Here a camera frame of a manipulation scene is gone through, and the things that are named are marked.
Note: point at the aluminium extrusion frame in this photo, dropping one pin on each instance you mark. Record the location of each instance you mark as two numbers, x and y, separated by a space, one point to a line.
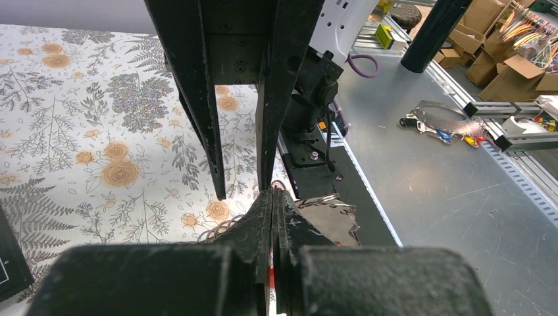
519 126

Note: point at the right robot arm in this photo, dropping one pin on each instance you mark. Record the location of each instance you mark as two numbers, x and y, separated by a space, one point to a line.
335 32

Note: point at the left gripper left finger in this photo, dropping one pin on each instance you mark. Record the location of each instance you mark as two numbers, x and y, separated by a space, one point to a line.
228 276

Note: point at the black grey checkerboard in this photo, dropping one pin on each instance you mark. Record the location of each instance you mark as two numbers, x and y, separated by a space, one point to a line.
16 275

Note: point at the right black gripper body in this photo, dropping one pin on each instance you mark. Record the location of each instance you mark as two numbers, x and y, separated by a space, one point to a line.
236 35

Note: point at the green yellow small box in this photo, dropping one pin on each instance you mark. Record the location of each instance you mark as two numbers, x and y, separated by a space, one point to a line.
388 39

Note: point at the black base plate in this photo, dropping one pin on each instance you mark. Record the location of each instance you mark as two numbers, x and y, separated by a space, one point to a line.
317 168

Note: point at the cardboard boxes pile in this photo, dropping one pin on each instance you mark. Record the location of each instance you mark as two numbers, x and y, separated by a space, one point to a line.
509 51

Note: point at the black cylinder bottle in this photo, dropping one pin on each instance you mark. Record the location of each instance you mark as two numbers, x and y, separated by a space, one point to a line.
441 21

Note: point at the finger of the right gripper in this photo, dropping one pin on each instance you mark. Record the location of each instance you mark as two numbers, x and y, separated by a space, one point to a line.
290 30
179 26

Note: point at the floral table mat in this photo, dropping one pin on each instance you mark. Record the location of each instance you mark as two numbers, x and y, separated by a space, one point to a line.
97 149

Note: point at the key bunch on bench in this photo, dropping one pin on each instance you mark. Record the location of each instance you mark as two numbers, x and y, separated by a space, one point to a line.
444 123

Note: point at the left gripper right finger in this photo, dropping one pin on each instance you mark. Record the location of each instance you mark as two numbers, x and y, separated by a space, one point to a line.
314 276

